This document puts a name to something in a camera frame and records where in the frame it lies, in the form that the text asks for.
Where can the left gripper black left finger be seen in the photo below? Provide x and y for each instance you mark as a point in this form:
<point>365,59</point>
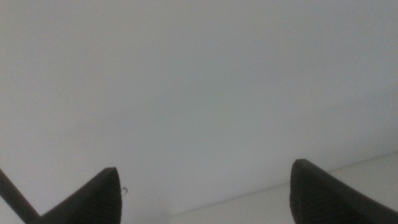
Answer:
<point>96,202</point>

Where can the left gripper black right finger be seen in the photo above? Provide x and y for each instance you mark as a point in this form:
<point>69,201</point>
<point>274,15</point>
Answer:
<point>320,202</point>

